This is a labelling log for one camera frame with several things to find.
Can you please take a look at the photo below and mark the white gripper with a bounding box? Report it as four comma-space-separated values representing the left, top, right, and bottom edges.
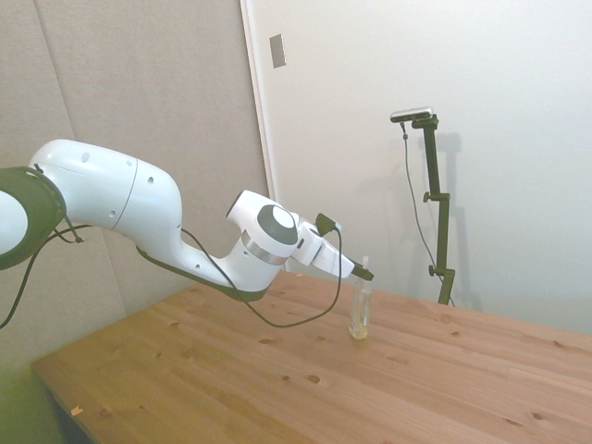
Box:
294, 220, 376, 282

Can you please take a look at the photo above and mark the clear sanitizer pump bottle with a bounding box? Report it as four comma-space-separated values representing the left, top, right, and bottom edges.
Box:
348, 253, 373, 340

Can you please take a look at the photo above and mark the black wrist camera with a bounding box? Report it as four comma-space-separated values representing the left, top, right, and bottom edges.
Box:
314, 212, 344, 236

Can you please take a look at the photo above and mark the camera on black stand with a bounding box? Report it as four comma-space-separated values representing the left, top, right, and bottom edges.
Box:
400, 121, 457, 308

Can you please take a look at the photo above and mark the dark green camera stand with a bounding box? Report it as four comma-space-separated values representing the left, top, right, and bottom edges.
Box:
410, 116, 457, 306

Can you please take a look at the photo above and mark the silver exterior camera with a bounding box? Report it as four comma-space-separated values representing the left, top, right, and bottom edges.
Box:
389, 105, 436, 125

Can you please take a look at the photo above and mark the white door frame trim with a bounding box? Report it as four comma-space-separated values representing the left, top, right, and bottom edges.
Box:
239, 0, 289, 272

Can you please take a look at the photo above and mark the grey wall plate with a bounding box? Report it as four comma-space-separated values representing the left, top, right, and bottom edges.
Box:
268, 33, 289, 70

